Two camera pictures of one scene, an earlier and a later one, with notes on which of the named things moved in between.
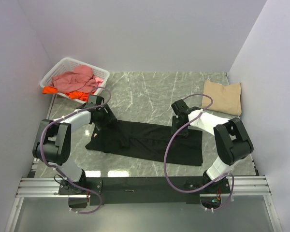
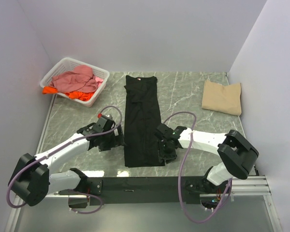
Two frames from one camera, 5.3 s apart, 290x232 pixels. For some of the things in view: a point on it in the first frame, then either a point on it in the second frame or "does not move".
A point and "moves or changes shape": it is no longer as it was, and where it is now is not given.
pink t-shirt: [81, 79] does not move
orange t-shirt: [79, 95] does not move
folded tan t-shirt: [225, 99] does not move
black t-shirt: [149, 141] moves or changes shape
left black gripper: [108, 121] → [119, 136]
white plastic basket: [69, 64] does not move
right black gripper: [179, 125] → [167, 156]
